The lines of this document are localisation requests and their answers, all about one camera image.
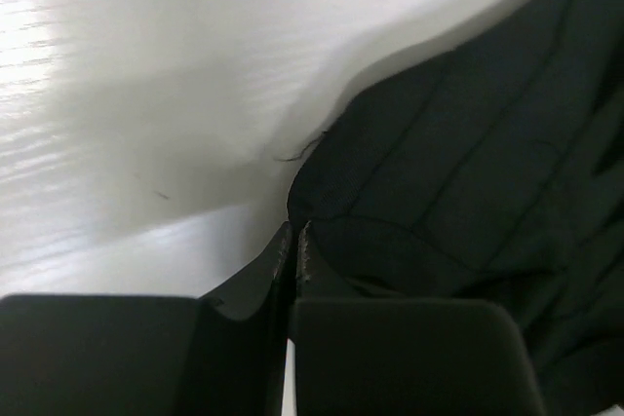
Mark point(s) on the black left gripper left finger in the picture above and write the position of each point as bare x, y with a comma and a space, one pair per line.
219, 354

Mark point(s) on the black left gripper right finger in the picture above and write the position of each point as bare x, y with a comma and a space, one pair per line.
359, 355

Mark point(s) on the black skirt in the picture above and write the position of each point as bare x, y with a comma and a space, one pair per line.
494, 171

